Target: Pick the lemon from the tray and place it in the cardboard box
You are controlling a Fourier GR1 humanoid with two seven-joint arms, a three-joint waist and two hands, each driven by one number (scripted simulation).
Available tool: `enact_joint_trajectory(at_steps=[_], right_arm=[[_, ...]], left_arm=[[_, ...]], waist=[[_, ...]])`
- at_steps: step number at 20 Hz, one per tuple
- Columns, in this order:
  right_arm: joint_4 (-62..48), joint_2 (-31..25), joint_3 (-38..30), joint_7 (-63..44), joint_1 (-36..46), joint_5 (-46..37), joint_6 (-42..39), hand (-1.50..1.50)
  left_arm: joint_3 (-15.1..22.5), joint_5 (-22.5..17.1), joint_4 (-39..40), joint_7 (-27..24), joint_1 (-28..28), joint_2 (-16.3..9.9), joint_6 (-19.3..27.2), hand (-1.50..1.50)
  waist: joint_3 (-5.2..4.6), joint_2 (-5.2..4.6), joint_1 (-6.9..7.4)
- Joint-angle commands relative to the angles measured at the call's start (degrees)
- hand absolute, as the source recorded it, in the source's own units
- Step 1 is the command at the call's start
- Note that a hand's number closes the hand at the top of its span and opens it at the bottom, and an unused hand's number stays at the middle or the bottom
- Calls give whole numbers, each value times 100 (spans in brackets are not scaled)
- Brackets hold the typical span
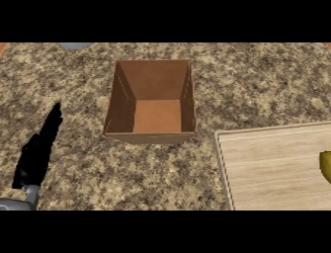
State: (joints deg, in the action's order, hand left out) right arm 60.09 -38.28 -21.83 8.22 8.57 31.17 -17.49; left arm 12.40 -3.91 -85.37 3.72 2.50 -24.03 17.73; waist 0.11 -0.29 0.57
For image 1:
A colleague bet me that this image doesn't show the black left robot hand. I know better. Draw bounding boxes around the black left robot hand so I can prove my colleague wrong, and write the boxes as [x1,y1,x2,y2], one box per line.
[10,102,63,190]

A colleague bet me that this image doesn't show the brown cardboard box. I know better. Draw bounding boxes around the brown cardboard box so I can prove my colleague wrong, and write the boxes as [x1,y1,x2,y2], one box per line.
[102,59,198,145]

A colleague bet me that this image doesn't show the pale wooden tray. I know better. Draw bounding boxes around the pale wooden tray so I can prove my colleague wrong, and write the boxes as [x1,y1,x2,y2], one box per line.
[213,119,331,211]

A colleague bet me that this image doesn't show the grey rounded object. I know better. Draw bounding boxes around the grey rounded object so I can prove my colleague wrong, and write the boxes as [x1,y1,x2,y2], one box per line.
[56,42,94,51]

